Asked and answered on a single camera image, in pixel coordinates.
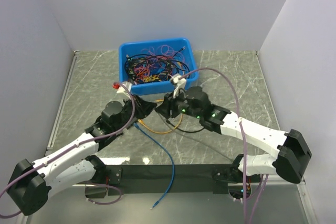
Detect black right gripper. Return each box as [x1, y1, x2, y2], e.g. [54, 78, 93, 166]
[155, 87, 202, 119]

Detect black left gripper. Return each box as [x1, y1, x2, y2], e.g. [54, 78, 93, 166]
[113, 93, 158, 132]

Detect orange ethernet cable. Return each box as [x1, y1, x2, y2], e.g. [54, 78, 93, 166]
[138, 99, 183, 134]

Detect blue ethernet cable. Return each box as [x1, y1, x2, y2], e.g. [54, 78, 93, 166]
[133, 123, 176, 211]

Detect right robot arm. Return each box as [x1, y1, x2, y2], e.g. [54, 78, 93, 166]
[156, 87, 312, 184]

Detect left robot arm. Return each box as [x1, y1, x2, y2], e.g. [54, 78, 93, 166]
[5, 95, 157, 216]

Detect blue plastic bin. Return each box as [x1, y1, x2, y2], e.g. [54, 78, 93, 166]
[118, 38, 197, 95]

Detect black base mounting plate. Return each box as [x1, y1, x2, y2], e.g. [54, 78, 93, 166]
[91, 164, 243, 194]

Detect tangled cables in bin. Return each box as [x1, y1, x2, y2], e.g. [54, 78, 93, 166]
[123, 45, 191, 84]

